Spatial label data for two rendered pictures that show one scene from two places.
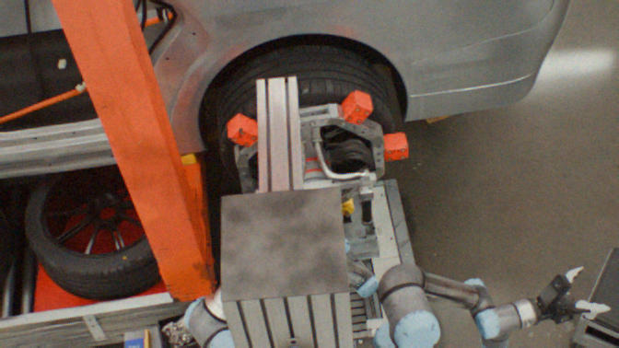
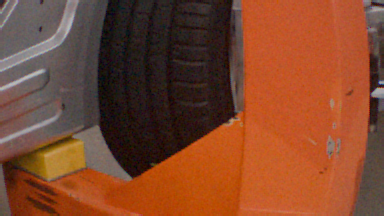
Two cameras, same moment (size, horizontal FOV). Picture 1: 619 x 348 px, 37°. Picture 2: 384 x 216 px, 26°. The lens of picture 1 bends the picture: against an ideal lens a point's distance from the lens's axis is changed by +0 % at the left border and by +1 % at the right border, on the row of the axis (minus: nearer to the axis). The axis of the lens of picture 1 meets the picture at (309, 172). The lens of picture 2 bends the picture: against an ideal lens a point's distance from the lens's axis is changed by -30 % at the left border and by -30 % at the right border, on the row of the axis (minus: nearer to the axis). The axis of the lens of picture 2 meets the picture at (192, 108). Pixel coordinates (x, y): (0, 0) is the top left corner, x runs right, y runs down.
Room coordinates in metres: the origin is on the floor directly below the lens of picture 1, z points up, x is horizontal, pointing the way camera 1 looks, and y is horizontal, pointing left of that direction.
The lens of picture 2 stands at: (1.20, 1.65, 1.20)
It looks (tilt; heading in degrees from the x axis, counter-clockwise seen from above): 15 degrees down; 305
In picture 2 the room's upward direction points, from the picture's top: 1 degrees clockwise
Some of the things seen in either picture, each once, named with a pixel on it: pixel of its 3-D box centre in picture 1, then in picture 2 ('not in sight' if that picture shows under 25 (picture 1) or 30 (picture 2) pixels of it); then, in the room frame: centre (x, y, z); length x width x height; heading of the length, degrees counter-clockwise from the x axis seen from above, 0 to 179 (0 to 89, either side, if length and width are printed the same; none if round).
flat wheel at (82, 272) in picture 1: (110, 219); not in sight; (2.22, 0.86, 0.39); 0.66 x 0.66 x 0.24
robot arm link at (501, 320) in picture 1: (497, 321); not in sight; (1.14, -0.47, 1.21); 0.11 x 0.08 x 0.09; 102
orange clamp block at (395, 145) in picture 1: (394, 146); not in sight; (2.07, -0.32, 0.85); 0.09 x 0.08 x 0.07; 92
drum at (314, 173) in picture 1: (313, 176); not in sight; (1.98, -0.01, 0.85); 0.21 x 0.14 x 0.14; 2
